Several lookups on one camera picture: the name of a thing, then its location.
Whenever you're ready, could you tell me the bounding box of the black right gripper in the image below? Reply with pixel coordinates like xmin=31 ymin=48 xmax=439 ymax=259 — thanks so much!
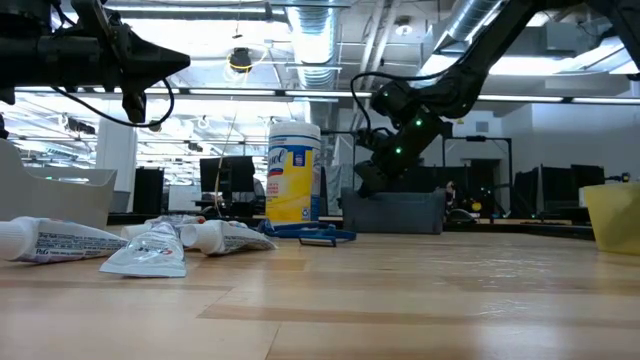
xmin=353 ymin=159 xmax=401 ymax=199

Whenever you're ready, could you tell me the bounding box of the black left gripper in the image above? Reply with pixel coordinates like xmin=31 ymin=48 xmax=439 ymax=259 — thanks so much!
xmin=99 ymin=27 xmax=192 ymax=123

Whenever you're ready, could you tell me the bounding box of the white travel toothpaste tube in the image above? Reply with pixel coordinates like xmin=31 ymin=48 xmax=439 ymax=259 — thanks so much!
xmin=119 ymin=223 xmax=154 ymax=241
xmin=144 ymin=213 xmax=207 ymax=227
xmin=98 ymin=222 xmax=188 ymax=279
xmin=0 ymin=215 xmax=130 ymax=265
xmin=179 ymin=218 xmax=279 ymax=257

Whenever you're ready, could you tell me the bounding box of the dark grey plastic bin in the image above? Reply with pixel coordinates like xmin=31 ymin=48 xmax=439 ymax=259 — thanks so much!
xmin=341 ymin=187 xmax=448 ymax=235

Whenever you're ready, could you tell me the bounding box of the yellow disinfecting wipes canister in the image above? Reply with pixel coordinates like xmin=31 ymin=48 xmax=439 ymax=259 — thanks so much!
xmin=264 ymin=121 xmax=323 ymax=226

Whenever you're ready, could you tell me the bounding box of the white building pillar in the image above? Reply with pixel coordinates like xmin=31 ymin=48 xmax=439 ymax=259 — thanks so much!
xmin=95 ymin=99 xmax=139 ymax=214

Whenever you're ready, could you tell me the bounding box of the black cabinet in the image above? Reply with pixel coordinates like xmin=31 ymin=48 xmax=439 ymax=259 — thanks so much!
xmin=132 ymin=166 xmax=165 ymax=215

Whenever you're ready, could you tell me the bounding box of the black overhead light bar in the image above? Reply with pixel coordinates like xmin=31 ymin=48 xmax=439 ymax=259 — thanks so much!
xmin=14 ymin=85 xmax=640 ymax=105

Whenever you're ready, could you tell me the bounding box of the black desktop monitor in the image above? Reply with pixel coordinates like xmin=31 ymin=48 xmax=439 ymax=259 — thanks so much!
xmin=199 ymin=155 xmax=256 ymax=195

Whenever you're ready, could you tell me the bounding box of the light grey plastic bin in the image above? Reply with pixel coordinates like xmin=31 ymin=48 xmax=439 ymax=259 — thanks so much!
xmin=0 ymin=138 xmax=119 ymax=230

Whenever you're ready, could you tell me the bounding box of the dark monitor row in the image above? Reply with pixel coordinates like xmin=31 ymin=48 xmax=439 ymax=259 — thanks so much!
xmin=513 ymin=163 xmax=606 ymax=221

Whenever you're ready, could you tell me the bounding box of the yellow plastic bin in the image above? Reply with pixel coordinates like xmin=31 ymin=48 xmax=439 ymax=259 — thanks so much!
xmin=583 ymin=182 xmax=640 ymax=257

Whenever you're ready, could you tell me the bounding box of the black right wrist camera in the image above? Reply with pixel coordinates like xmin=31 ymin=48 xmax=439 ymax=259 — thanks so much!
xmin=355 ymin=125 xmax=384 ymax=154

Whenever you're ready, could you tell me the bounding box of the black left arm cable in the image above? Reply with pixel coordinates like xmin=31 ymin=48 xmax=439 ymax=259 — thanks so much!
xmin=49 ymin=77 xmax=175 ymax=129

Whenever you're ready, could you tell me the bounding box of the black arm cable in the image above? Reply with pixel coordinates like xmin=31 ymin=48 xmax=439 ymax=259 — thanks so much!
xmin=49 ymin=77 xmax=175 ymax=129
xmin=348 ymin=69 xmax=451 ymax=134

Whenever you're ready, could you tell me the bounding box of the black overhead camera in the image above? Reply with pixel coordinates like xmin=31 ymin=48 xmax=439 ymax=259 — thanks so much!
xmin=228 ymin=47 xmax=254 ymax=74

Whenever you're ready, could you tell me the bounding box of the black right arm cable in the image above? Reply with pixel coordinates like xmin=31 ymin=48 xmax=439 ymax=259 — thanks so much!
xmin=348 ymin=69 xmax=451 ymax=134

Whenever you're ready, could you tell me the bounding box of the black stand frame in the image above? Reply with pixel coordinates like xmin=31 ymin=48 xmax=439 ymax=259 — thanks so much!
xmin=441 ymin=135 xmax=514 ymax=201

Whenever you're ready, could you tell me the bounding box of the silver ventilation duct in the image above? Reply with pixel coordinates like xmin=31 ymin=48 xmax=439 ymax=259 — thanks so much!
xmin=285 ymin=0 xmax=342 ymax=90
xmin=433 ymin=0 xmax=504 ymax=51

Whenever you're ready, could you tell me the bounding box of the black table frame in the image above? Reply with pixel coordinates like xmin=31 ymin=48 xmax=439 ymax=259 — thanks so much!
xmin=107 ymin=212 xmax=596 ymax=241

